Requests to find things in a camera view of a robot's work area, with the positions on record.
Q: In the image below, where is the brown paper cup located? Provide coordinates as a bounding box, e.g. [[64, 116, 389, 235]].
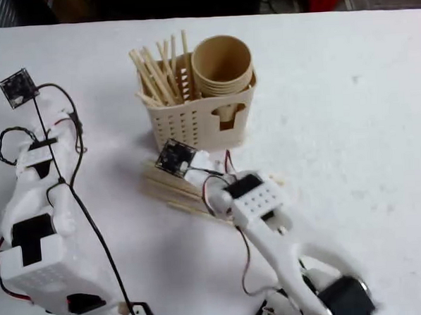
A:
[[195, 70, 256, 89], [190, 35, 255, 86], [201, 80, 256, 99], [199, 75, 257, 94]]

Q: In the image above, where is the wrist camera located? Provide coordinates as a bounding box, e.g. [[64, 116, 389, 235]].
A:
[[0, 67, 42, 111], [153, 137, 199, 178]]

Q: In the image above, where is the black cable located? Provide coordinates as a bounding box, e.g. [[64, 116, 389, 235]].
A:
[[30, 78, 145, 315]]

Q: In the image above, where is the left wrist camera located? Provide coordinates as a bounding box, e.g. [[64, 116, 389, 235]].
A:
[[0, 67, 42, 111]]

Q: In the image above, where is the cream plastic slotted basket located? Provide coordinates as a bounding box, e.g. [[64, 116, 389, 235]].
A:
[[133, 48, 262, 156]]

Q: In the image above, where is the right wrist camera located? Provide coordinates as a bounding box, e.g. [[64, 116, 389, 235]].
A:
[[153, 137, 199, 178]]

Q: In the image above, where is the wooden chopstick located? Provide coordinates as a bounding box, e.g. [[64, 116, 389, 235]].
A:
[[179, 29, 190, 57], [142, 174, 205, 201], [156, 39, 186, 105], [135, 90, 164, 109], [141, 44, 182, 106], [144, 166, 207, 196], [128, 49, 171, 109], [167, 199, 236, 227], [169, 33, 179, 79], [133, 46, 178, 108]]

